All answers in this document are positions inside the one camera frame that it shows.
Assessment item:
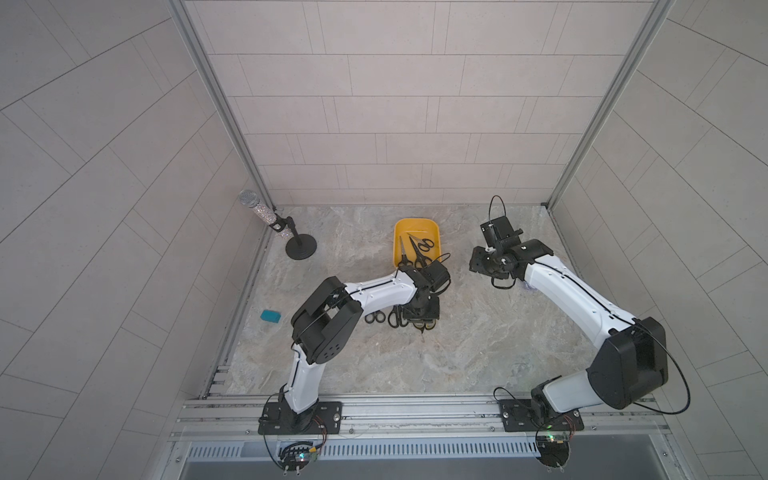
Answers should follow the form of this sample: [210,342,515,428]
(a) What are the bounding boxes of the glitter microphone on black stand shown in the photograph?
[238,189,317,260]

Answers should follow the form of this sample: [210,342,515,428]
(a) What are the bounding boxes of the large black handled scissors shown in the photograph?
[398,236,431,269]

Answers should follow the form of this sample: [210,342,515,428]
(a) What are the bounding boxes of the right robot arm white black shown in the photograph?
[469,216,679,425]

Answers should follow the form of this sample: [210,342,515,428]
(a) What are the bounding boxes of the yellow handled scissors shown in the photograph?
[412,319,437,333]

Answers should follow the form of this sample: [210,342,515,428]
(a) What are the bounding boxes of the black bladed black scissors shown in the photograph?
[387,305,409,329]

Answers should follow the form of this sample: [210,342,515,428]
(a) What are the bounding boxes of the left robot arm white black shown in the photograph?
[259,261,450,435]

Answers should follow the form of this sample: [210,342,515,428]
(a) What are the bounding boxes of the left circuit board with wires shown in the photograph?
[278,441,320,475]

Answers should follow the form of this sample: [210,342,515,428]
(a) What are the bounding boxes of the aluminium mounting rail frame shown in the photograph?
[169,391,671,442]

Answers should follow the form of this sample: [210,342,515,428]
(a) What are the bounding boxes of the circuit board with wires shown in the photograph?
[278,441,320,475]
[535,431,570,470]

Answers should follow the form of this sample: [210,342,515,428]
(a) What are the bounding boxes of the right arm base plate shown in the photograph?
[497,399,584,433]

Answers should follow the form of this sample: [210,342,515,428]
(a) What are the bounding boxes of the teal sponge block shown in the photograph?
[259,309,282,324]

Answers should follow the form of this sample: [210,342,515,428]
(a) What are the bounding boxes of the small black handled scissors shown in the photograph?
[364,310,387,324]

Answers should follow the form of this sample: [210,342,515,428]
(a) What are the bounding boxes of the right circuit board with wires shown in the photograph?
[535,431,570,470]

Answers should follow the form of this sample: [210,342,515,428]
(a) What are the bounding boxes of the yellow plastic storage box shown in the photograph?
[393,218,443,268]

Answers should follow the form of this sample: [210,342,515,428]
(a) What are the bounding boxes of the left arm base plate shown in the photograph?
[258,401,343,436]

